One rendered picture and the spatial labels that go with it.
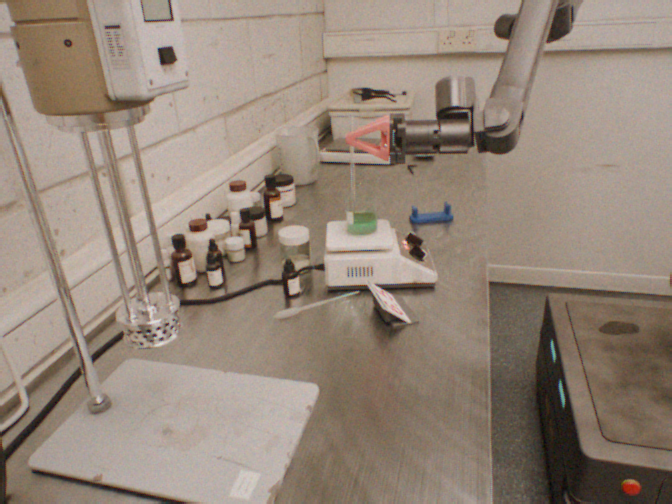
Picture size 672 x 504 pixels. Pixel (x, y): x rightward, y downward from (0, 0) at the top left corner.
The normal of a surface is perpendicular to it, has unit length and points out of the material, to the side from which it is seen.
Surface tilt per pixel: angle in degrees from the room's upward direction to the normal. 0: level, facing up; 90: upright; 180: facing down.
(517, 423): 0
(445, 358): 0
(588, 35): 90
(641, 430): 0
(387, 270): 90
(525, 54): 51
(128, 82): 90
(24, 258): 90
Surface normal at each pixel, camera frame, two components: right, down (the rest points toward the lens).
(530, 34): -0.29, -0.24
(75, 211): 0.97, 0.07
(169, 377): -0.05, -0.90
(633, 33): -0.26, 0.43
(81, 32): 0.47, 0.37
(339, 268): -0.01, 0.44
